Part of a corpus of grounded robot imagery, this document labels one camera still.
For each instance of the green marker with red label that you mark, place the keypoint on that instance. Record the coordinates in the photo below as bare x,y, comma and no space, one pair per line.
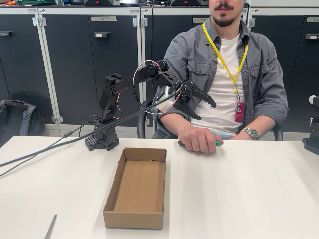
218,143

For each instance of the person's right forearm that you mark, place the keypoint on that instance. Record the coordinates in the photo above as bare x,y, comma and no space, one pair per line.
179,122

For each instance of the person's left forearm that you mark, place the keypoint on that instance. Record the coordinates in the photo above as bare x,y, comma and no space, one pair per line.
259,127

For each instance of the black second robot arm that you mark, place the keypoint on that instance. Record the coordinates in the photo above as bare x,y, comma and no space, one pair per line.
312,147

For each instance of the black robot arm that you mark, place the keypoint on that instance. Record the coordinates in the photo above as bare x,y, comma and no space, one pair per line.
108,99

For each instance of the person's right hand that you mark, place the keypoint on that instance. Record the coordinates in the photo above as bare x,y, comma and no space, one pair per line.
199,140

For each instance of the red badge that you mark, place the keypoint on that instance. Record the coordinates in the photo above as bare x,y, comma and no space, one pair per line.
239,112

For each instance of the black office chair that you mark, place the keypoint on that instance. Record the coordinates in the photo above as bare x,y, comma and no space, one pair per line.
140,124

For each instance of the man in grey jacket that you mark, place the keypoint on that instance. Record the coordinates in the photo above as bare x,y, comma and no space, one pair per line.
261,74

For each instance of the silver wristwatch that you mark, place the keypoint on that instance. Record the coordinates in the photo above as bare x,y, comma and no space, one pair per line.
253,134

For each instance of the grey tape team label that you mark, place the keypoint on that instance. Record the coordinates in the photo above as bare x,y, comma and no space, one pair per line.
200,21
313,20
104,19

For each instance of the grey metal hinge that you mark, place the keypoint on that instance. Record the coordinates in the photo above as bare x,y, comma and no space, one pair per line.
57,119
140,22
251,23
40,21

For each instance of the black device with red triangle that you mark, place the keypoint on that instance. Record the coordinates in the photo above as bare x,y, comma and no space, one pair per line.
102,3
189,3

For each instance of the brown cardboard box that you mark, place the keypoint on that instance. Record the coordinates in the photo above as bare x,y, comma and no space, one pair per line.
139,219

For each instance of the clear glass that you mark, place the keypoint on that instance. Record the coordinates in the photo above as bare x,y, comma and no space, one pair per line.
60,2

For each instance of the black and grey backpack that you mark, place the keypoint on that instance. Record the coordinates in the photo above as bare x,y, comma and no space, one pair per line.
25,119

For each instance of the green case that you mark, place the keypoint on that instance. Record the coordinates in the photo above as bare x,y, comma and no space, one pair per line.
35,2

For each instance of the grey flat slab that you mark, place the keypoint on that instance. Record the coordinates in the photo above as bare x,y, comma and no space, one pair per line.
51,227

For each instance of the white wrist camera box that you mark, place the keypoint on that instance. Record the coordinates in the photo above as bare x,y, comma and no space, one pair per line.
164,99

